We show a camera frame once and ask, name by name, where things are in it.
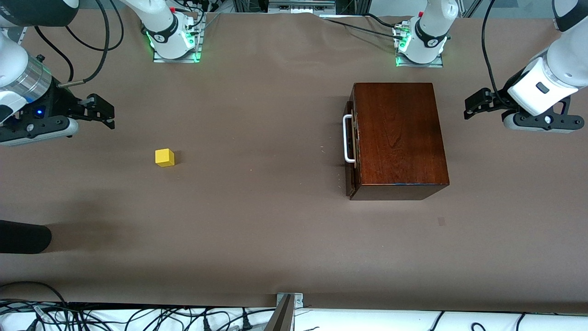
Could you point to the aluminium frame with sockets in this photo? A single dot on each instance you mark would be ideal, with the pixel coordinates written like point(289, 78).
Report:
point(298, 7)

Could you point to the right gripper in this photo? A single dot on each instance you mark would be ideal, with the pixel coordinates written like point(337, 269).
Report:
point(59, 100)

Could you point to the grey metal post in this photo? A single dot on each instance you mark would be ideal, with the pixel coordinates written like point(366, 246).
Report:
point(281, 317)

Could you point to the small metal bracket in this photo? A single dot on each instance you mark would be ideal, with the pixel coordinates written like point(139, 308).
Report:
point(298, 299)

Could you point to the dark wooden cabinet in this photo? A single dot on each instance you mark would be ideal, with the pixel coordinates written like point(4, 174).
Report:
point(399, 138)

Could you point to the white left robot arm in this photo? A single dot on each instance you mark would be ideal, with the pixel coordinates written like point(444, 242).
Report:
point(432, 27)

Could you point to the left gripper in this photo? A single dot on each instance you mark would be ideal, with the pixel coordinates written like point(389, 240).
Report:
point(497, 99)

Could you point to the yellow cube block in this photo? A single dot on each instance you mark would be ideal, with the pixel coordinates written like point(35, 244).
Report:
point(164, 157)

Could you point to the black ribbed cylinder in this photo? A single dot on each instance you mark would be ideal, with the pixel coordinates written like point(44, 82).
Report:
point(23, 236)

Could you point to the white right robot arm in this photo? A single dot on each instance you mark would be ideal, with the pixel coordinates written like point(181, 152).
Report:
point(163, 32)

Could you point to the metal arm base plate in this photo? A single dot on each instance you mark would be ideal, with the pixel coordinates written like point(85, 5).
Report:
point(436, 64)
point(161, 59)

